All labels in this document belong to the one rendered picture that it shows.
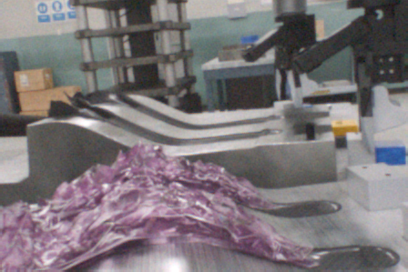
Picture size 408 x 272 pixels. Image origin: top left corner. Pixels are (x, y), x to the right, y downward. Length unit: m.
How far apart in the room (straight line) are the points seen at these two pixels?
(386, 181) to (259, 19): 6.67
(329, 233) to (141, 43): 5.56
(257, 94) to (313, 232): 5.98
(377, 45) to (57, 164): 0.44
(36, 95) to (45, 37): 0.87
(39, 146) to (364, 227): 0.41
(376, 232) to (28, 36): 7.56
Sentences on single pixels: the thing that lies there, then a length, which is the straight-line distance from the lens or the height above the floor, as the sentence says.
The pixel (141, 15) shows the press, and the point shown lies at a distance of 5.92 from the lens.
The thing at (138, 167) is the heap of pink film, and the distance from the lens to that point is 0.43.
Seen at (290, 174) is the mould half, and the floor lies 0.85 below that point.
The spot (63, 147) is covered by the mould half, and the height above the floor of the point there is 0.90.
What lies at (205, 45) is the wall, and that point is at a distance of 7.15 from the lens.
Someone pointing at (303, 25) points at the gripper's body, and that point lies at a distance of 1.18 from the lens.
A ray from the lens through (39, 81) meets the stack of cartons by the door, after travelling 7.39.
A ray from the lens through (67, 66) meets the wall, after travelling 7.66.
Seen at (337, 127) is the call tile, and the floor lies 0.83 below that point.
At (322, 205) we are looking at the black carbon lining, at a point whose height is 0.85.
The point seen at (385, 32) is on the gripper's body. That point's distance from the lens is 0.75.
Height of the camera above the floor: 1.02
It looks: 9 degrees down
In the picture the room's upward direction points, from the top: 6 degrees counter-clockwise
